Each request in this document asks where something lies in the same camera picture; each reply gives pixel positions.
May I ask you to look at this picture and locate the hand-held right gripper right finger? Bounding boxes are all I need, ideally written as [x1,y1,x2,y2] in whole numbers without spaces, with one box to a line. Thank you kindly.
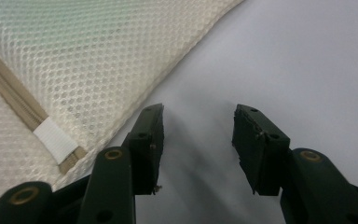
[231,104,291,197]

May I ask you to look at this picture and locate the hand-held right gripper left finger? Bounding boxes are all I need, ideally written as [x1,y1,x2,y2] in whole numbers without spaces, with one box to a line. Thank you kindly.
[121,103,166,196]

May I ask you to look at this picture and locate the white mesh zipper bag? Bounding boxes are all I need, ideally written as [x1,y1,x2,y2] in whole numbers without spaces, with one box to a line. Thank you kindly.
[0,0,246,217]

